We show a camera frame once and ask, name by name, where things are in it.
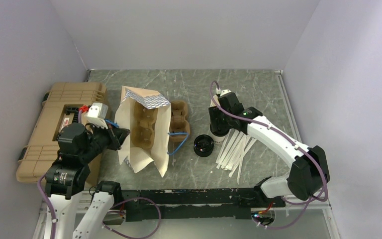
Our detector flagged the tan hard case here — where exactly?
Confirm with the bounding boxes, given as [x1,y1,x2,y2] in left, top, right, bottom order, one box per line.
[15,82,108,183]

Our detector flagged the pile of wrapped straws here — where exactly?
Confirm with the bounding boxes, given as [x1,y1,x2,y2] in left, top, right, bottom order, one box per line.
[215,129,256,184]

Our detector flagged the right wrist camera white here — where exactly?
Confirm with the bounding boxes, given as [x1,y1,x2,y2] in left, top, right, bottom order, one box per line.
[216,89,231,98]

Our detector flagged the stack of paper cups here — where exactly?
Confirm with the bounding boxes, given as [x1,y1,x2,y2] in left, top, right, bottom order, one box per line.
[210,95,219,107]

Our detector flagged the patterned paper bag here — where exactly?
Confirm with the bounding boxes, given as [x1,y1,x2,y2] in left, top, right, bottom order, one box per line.
[114,86,171,177]

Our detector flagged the cardboard cup carrier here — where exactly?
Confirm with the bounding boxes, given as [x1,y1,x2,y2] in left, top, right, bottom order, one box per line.
[131,102,158,150]
[169,100,191,143]

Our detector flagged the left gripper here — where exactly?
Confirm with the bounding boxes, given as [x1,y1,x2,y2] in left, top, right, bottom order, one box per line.
[80,117,130,162]

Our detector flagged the single white paper cup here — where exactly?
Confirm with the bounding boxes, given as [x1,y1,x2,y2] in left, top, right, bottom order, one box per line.
[209,131,228,144]

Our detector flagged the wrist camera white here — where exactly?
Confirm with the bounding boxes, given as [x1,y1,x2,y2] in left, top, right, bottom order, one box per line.
[216,89,231,98]
[78,102,109,129]

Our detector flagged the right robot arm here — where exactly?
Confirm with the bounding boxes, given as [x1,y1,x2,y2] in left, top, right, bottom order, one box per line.
[209,89,330,207]

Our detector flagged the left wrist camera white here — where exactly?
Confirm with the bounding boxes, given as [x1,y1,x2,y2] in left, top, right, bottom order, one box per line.
[78,102,109,129]

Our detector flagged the stack of black lids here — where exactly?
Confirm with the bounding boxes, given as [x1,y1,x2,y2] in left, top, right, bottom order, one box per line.
[193,134,214,157]

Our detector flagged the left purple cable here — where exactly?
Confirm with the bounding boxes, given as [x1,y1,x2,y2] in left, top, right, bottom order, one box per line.
[36,175,162,239]

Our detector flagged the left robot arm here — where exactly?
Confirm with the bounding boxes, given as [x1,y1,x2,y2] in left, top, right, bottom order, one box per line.
[37,123,130,239]

